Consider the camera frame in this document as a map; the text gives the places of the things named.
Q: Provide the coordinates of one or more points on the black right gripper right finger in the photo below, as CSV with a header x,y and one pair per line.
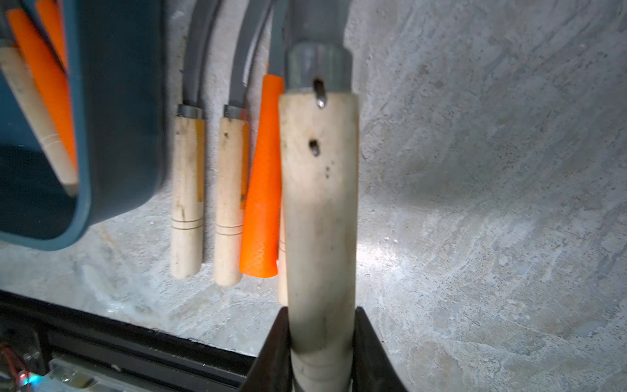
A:
x,y
372,370

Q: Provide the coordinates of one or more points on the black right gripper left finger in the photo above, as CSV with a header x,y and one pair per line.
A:
x,y
272,369

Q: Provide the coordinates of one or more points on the orange handle sickle long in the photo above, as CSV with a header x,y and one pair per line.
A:
x,y
51,17

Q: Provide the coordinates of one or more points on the teal plastic storage tray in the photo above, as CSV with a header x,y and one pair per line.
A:
x,y
116,55

